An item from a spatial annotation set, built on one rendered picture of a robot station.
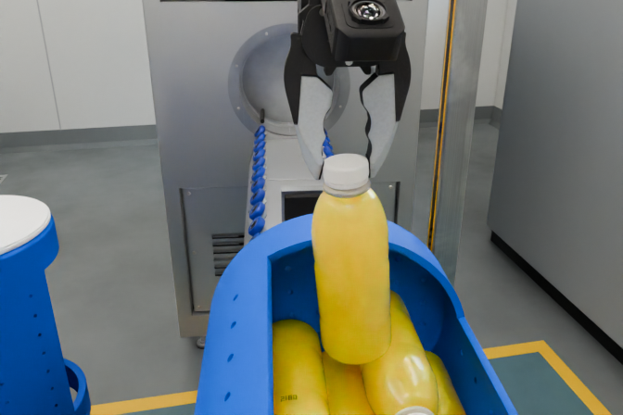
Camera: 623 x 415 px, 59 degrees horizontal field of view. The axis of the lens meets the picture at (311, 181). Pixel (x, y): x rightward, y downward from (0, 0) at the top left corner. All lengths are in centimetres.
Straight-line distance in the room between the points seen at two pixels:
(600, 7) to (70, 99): 391
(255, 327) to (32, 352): 75
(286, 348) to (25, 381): 72
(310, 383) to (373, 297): 10
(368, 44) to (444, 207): 92
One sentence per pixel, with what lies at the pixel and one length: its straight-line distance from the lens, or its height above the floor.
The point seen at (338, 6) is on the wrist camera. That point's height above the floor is 146.
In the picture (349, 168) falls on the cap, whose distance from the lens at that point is 45.
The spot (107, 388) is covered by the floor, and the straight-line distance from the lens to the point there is 231.
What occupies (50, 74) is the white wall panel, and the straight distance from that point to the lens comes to 494.
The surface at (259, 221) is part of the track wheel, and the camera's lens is 114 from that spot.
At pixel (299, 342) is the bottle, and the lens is 57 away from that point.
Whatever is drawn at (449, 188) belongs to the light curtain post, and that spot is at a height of 102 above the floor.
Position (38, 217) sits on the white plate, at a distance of 115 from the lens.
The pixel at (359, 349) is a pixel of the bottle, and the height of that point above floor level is 116.
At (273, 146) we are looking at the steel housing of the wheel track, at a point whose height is 93.
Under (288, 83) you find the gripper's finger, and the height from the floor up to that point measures 140.
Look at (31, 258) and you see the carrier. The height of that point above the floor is 99.
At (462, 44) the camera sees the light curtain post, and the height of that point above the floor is 133.
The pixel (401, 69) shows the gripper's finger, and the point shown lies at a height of 141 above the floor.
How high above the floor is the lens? 149
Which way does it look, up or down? 22 degrees down
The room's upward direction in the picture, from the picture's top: straight up
